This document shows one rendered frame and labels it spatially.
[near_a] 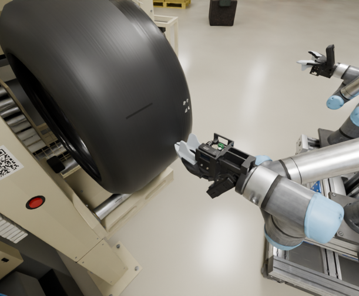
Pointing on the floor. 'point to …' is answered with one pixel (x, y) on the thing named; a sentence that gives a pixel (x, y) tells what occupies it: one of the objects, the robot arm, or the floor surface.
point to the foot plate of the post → (133, 266)
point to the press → (222, 12)
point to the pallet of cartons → (172, 3)
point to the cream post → (38, 217)
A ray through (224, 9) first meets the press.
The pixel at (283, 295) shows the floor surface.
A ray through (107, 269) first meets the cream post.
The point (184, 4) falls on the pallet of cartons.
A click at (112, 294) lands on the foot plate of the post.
